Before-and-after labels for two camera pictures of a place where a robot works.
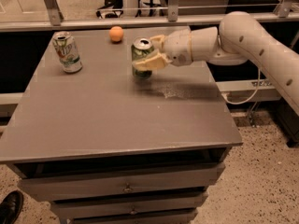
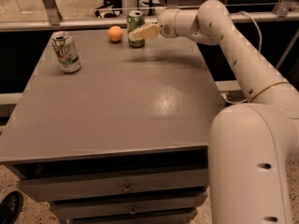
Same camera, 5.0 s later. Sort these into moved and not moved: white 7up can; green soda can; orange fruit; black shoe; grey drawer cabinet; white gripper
Moved: white gripper; green soda can
Not moved: orange fruit; black shoe; white 7up can; grey drawer cabinet
